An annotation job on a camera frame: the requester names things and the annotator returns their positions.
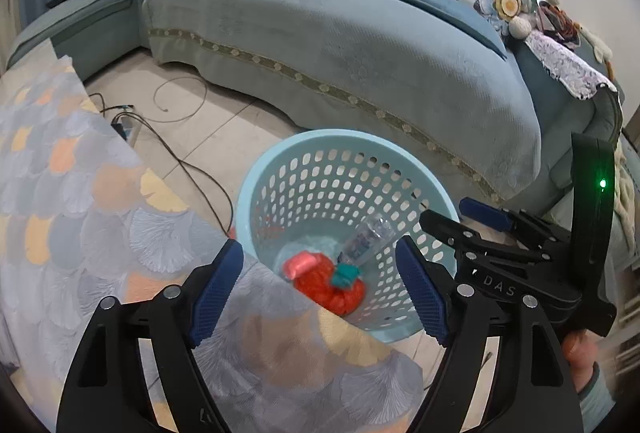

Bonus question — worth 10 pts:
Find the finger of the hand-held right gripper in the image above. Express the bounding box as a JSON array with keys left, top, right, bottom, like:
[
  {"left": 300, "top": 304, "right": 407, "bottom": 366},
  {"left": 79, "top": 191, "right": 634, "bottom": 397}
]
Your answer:
[
  {"left": 459, "top": 197, "right": 573, "bottom": 255},
  {"left": 419, "top": 209, "right": 551, "bottom": 264}
]

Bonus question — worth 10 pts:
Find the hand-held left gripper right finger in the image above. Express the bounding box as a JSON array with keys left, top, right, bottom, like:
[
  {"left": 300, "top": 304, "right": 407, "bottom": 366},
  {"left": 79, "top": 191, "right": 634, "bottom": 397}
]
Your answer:
[{"left": 395, "top": 235, "right": 586, "bottom": 433}]

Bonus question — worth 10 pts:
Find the thin grey cable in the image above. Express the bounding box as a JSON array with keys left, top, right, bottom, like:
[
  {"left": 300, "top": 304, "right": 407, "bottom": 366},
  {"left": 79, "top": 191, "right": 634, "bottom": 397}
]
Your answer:
[{"left": 152, "top": 75, "right": 208, "bottom": 120}]

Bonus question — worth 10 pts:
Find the teal wrapper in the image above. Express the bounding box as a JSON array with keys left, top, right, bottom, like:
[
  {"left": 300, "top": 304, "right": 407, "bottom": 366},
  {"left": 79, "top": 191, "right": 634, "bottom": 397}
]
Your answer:
[{"left": 330, "top": 263, "right": 362, "bottom": 290}]

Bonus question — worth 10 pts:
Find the clear plastic bottle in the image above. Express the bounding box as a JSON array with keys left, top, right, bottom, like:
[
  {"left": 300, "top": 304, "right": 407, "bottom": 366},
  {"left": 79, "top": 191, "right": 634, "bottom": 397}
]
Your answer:
[{"left": 337, "top": 215, "right": 396, "bottom": 271}]

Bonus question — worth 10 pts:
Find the cream knit throw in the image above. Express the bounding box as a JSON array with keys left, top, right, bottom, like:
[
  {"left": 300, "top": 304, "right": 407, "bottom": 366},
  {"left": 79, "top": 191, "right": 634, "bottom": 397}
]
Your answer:
[{"left": 614, "top": 145, "right": 640, "bottom": 239}]

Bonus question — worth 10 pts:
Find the person's right forearm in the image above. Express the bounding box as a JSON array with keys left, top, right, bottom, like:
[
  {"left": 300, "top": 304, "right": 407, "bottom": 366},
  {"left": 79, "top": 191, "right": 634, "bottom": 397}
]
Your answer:
[{"left": 577, "top": 363, "right": 620, "bottom": 433}]

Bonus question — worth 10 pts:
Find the cream sheer curtain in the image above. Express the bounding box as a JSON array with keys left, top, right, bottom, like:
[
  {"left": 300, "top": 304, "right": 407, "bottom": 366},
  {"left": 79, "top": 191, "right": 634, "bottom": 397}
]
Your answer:
[{"left": 0, "top": 0, "right": 23, "bottom": 68}]

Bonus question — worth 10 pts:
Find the cream plush toy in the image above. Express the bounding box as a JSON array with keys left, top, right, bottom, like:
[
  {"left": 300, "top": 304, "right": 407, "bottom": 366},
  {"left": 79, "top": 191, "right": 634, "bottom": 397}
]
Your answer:
[{"left": 580, "top": 27, "right": 615, "bottom": 64}]

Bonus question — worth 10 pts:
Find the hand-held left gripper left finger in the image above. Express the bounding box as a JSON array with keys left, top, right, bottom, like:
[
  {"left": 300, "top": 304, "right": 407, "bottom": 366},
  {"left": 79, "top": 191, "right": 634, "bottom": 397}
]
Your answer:
[{"left": 56, "top": 239, "right": 245, "bottom": 433}]

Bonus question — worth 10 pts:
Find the light blue plastic basket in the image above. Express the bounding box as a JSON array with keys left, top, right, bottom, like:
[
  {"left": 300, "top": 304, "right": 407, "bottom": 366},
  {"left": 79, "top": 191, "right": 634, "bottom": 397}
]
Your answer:
[{"left": 234, "top": 129, "right": 463, "bottom": 344}]

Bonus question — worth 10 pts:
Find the teal fabric sofa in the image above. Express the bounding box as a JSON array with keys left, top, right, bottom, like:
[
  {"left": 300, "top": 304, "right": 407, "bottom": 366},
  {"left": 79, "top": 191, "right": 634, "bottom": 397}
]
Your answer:
[{"left": 5, "top": 0, "right": 631, "bottom": 224}]

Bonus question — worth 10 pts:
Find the person's right hand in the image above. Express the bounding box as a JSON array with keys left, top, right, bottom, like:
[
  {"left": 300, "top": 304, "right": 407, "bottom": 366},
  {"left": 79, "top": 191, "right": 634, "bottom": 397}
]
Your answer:
[{"left": 561, "top": 330, "right": 601, "bottom": 396}]

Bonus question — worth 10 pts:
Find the brown woven bag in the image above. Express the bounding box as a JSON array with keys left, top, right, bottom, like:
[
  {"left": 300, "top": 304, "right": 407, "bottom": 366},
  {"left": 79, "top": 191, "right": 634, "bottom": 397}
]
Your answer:
[{"left": 536, "top": 0, "right": 582, "bottom": 44}]

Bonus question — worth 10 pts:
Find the black power cable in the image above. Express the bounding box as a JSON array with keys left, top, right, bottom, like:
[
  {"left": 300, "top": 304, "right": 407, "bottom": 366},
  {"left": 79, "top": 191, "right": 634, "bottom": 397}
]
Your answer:
[{"left": 89, "top": 94, "right": 234, "bottom": 234}]

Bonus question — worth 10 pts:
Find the floral pillow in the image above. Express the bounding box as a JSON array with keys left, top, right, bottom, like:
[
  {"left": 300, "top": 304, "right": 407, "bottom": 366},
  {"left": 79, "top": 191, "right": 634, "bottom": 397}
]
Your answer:
[{"left": 472, "top": 0, "right": 533, "bottom": 36}]

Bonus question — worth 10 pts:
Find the white lace armrest cover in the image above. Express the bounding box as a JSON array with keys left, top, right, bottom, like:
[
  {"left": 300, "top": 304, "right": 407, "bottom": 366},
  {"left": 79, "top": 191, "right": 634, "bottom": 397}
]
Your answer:
[{"left": 522, "top": 30, "right": 618, "bottom": 101}]

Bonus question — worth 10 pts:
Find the power strip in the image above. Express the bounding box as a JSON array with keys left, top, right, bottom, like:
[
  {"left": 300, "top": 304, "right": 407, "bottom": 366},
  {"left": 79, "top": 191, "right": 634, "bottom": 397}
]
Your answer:
[{"left": 111, "top": 104, "right": 139, "bottom": 142}]

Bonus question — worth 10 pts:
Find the fan-patterned tablecloth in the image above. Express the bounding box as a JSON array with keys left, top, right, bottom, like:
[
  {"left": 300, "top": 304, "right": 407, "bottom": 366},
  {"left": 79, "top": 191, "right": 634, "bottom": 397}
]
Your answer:
[{"left": 0, "top": 38, "right": 426, "bottom": 433}]

